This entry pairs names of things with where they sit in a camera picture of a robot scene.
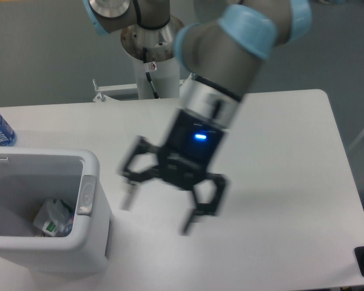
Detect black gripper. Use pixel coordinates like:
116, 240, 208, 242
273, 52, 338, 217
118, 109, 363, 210
118, 110, 228, 235

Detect white paper wrapper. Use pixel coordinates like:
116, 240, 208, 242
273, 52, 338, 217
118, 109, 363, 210
33, 198, 75, 237

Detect crushed clear plastic bottle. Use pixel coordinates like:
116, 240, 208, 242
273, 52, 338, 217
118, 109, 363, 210
59, 213, 75, 237

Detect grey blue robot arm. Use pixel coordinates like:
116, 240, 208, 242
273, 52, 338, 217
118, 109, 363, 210
120, 1, 312, 233

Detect white trash can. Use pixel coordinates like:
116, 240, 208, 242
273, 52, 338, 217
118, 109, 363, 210
0, 147, 113, 273

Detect white left table clamp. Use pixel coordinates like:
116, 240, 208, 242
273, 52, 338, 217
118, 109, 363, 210
92, 79, 138, 102

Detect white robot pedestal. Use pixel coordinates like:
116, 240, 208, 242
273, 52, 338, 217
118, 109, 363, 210
121, 16, 184, 99

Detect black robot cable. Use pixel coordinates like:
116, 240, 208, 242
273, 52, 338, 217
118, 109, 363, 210
141, 47, 160, 99

